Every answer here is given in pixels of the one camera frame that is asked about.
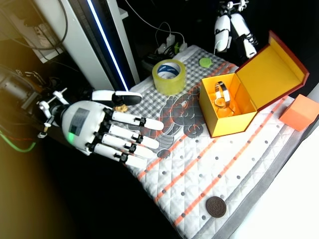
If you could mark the yellow clear tape roll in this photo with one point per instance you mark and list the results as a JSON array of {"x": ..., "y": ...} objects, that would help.
[{"x": 169, "y": 84}]

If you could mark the dark brown sandwich cookie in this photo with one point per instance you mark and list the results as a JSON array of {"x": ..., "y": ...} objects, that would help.
[{"x": 215, "y": 206}]

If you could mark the white column with blue light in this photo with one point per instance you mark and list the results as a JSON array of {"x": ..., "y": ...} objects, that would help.
[{"x": 79, "y": 37}]

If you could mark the golden butter cookie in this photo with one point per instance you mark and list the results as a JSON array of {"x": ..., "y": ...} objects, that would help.
[{"x": 120, "y": 108}]

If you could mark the white power adapter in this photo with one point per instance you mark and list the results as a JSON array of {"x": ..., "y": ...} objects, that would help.
[{"x": 183, "y": 47}]

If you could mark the black power strip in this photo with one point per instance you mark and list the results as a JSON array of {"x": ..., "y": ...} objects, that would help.
[{"x": 150, "y": 62}]

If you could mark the yellow gift box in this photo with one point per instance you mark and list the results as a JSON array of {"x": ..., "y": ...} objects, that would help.
[{"x": 231, "y": 127}]

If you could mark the grey quilt with printed bear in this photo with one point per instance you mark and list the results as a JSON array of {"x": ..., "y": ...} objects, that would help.
[{"x": 219, "y": 169}]

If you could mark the green plug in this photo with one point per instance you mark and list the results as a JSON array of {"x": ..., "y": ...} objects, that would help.
[{"x": 177, "y": 47}]

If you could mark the white charger plug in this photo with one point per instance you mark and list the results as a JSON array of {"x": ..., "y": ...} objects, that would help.
[{"x": 170, "y": 40}]

